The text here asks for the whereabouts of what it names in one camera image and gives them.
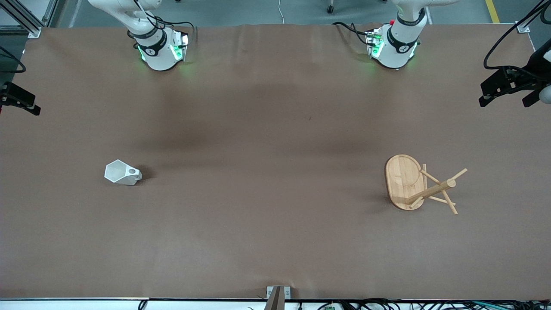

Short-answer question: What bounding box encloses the black left arm base cable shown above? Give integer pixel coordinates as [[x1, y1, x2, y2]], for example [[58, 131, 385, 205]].
[[334, 22, 375, 48]]

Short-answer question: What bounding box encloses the black cable bundle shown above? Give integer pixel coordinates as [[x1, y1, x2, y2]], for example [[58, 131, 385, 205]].
[[316, 298, 551, 310]]

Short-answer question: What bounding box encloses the wooden cup rack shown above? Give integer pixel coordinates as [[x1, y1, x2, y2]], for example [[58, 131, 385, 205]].
[[384, 154, 468, 215]]

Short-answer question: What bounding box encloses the white geometric cup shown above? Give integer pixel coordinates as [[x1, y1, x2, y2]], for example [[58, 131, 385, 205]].
[[104, 159, 142, 186]]

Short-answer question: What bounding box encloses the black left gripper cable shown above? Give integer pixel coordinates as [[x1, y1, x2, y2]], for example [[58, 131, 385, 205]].
[[483, 0, 551, 70]]

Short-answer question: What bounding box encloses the aluminium frame post with bracket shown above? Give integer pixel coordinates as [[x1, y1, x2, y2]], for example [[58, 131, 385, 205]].
[[0, 0, 59, 38], [517, 0, 551, 34]]

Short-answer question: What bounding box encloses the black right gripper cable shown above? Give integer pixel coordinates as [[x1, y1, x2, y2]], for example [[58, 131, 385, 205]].
[[0, 45, 26, 74]]

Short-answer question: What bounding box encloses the black arm base cable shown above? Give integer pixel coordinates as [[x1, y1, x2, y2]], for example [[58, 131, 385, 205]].
[[334, 22, 375, 48], [127, 0, 196, 43]]

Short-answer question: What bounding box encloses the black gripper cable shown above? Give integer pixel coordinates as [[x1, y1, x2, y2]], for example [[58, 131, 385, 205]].
[[483, 0, 551, 70], [0, 45, 26, 74]]

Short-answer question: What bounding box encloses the brown table cover sheet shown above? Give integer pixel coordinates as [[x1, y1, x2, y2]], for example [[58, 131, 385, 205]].
[[0, 24, 551, 301]]

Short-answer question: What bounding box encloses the metal camera mast bracket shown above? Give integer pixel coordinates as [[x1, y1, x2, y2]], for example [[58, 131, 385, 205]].
[[263, 285, 292, 310]]

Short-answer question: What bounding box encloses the black right arm base cable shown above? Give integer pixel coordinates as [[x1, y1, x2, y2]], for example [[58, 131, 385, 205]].
[[127, 0, 196, 43]]

